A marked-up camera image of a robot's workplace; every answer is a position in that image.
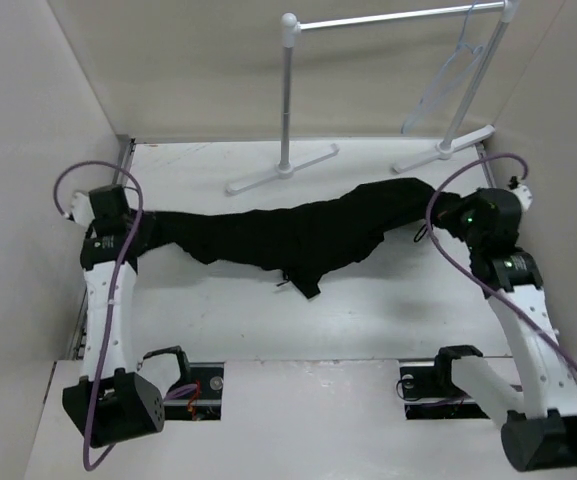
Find black trousers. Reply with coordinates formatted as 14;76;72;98
140;176;462;301

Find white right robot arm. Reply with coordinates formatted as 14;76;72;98
426;184;577;472

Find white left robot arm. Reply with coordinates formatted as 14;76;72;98
62;185;196;449

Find light blue clothes hanger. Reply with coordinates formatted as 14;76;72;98
400;1;485;134

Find white metal clothes rack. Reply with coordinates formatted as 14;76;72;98
225;1;519;195

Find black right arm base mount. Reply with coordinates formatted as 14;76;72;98
395;362;488;421

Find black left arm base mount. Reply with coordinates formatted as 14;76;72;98
137;357;225;421

